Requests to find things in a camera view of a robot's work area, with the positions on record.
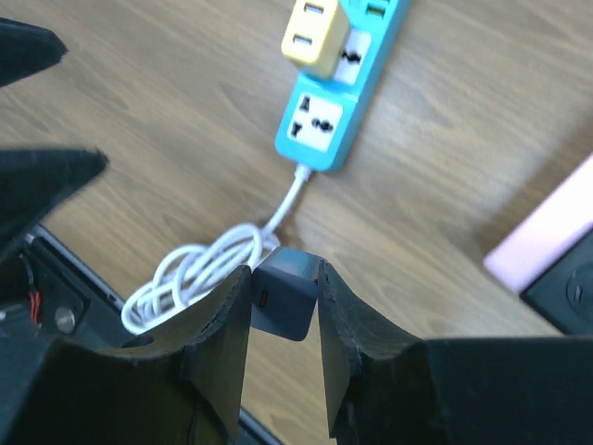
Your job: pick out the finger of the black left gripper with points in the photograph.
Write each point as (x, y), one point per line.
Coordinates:
(27, 49)
(35, 180)

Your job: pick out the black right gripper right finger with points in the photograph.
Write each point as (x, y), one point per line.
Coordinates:
(384, 385)

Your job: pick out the pink power strip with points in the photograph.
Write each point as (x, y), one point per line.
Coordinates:
(552, 229)

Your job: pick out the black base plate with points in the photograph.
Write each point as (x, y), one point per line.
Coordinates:
(46, 291)

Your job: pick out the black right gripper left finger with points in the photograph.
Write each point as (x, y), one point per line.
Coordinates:
(179, 383)

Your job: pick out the small yellow plug adapter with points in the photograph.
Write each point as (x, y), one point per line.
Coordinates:
(315, 35)

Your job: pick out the small grey plug adapter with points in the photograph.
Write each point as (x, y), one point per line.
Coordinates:
(284, 293)

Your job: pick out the teal travel adapter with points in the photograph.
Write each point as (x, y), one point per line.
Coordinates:
(322, 116)

